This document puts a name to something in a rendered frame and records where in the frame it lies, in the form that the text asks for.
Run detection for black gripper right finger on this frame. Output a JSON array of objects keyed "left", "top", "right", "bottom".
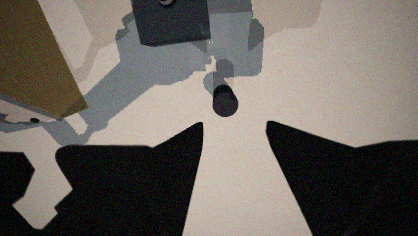
[{"left": 265, "top": 121, "right": 418, "bottom": 236}]

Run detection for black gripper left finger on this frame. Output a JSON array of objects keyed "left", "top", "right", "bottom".
[{"left": 55, "top": 122, "right": 204, "bottom": 236}]

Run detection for black cylinder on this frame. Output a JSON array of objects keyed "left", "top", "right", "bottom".
[{"left": 213, "top": 84, "right": 239, "bottom": 117}]

